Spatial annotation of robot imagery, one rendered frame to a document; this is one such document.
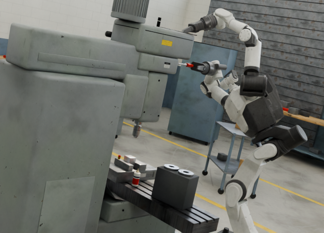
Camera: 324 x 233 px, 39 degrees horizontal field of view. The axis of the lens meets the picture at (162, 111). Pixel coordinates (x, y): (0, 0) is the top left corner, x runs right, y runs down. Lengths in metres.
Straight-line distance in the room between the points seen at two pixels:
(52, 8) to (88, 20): 0.96
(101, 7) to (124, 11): 8.24
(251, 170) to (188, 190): 0.50
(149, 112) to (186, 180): 0.49
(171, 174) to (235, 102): 0.60
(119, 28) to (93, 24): 8.02
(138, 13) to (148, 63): 0.29
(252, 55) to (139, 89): 0.69
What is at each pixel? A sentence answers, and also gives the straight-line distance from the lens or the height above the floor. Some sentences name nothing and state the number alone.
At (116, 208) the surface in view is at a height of 0.81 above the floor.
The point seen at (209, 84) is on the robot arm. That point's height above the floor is 1.59.
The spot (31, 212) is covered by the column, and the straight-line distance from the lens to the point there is 2.36.
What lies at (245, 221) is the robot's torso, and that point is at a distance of 3.03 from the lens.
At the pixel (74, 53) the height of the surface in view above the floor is 1.67.
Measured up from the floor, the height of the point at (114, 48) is 1.72.
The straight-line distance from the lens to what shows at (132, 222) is 2.96.
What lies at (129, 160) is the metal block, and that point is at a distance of 2.95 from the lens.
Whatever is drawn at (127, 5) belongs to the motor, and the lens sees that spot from 2.61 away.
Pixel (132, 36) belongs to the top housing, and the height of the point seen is 1.80.
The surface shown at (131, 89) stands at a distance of 2.64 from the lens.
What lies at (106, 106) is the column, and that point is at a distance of 2.41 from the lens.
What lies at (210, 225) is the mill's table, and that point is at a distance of 2.65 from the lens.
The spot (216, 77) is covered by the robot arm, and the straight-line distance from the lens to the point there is 3.08.
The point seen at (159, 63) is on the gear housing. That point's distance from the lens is 2.76.
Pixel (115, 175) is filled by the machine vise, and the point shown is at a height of 0.96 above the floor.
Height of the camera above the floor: 1.83
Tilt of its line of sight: 9 degrees down
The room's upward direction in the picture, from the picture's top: 12 degrees clockwise
